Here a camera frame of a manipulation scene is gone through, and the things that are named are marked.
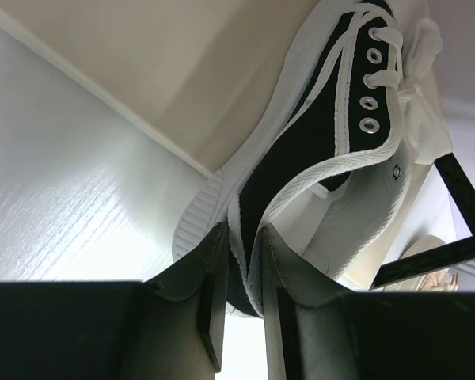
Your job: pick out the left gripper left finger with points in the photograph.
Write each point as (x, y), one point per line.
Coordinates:
(169, 327)

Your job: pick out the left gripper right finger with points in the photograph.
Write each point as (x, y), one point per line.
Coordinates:
(318, 329)

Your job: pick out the beige black-framed shoe shelf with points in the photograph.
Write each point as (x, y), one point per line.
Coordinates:
(112, 116)

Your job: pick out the beige sneaker left one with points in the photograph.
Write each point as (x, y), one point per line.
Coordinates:
(424, 267)

